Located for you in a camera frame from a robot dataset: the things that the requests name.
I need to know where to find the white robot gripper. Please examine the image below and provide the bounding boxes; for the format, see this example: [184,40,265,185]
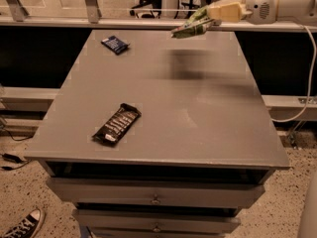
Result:
[207,0,317,25]

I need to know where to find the metal railing frame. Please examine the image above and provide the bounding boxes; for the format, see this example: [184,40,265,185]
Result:
[1,0,316,32]

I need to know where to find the grey drawer cabinet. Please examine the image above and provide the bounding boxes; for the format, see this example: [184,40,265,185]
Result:
[26,30,289,238]

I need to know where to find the black office chair base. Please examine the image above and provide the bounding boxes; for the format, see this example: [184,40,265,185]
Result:
[130,0,162,18]

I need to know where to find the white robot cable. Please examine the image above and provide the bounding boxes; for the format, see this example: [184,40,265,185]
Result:
[270,24,317,124]

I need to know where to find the green jalapeno chip bag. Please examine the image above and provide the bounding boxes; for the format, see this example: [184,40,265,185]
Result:
[171,5,215,39]

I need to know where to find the blue snack packet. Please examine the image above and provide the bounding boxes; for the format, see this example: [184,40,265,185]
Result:
[101,36,129,55]

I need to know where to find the black white sneaker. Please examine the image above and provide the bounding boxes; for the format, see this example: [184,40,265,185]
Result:
[1,208,46,238]

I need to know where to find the black candy bar wrapper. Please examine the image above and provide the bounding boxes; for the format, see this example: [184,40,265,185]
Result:
[92,103,142,145]

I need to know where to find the black power adapter cable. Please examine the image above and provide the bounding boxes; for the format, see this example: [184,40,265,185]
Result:
[0,152,32,172]

